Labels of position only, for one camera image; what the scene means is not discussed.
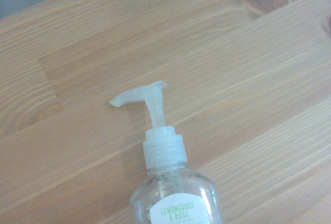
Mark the clear pump sanitizer bottle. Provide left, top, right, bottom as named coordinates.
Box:
left=108, top=80, right=224, bottom=224

